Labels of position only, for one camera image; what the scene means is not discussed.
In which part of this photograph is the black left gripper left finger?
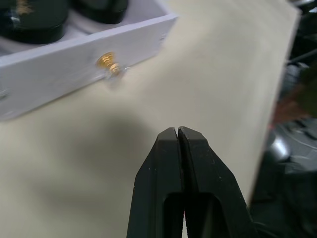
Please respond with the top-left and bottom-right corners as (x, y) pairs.
(126, 127), (185, 238)

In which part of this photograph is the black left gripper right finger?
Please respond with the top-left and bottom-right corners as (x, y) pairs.
(177, 126), (260, 238)

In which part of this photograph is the white drawer with gold knob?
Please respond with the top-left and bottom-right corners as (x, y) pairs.
(0, 0), (180, 122)

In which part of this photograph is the black round compact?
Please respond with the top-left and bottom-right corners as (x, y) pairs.
(70, 0), (128, 25)
(0, 0), (69, 45)

